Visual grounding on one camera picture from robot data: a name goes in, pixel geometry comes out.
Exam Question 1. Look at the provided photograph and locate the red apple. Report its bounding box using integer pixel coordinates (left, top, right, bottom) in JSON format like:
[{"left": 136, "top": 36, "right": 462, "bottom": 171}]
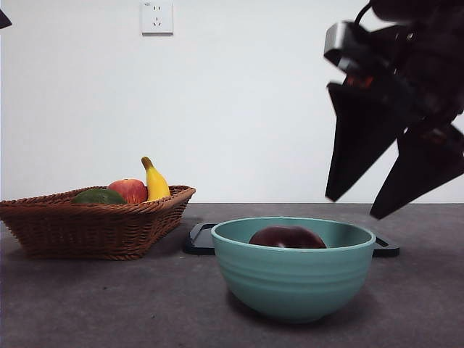
[{"left": 107, "top": 178, "right": 149, "bottom": 204}]

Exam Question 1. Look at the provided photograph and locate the brown wicker basket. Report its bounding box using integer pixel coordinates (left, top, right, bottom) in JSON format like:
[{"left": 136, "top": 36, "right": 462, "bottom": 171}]
[{"left": 0, "top": 185, "right": 196, "bottom": 261}]

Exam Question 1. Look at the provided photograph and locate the white wall socket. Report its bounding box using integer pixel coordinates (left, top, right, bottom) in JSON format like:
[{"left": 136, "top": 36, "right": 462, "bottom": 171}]
[{"left": 141, "top": 1, "right": 174, "bottom": 36}]

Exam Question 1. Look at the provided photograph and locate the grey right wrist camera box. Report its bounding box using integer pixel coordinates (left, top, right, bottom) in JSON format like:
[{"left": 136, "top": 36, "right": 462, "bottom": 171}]
[{"left": 323, "top": 21, "right": 367, "bottom": 70}]

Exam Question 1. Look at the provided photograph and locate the yellow banana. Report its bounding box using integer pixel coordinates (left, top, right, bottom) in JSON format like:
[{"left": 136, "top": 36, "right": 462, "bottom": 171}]
[{"left": 141, "top": 156, "right": 171, "bottom": 202}]

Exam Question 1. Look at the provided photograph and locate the black rectangular tray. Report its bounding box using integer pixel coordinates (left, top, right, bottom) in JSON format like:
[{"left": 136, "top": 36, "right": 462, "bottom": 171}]
[{"left": 183, "top": 223, "right": 401, "bottom": 257}]

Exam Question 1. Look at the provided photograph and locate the green avocado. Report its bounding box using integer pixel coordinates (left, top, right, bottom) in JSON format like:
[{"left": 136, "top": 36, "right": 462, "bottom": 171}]
[{"left": 70, "top": 188, "right": 128, "bottom": 205}]

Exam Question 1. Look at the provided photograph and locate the dark purple plum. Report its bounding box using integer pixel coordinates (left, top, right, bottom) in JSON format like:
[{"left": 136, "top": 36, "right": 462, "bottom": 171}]
[{"left": 249, "top": 225, "right": 328, "bottom": 249}]

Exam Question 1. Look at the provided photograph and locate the teal ribbed bowl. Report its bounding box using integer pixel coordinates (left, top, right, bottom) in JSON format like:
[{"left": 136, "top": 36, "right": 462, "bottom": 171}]
[{"left": 210, "top": 216, "right": 376, "bottom": 323}]

